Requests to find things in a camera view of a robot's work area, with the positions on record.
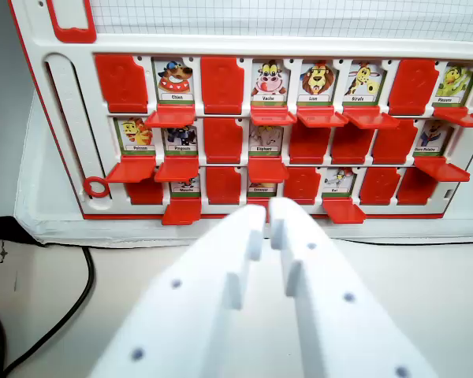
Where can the red and white game board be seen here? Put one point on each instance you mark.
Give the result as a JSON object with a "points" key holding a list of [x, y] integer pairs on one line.
{"points": [[260, 43]]}

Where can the black box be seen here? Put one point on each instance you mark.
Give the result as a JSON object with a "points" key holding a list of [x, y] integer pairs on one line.
{"points": [[8, 230]]}

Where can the red board flap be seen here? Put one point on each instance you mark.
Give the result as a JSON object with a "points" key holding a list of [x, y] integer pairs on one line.
{"points": [[120, 82]]}

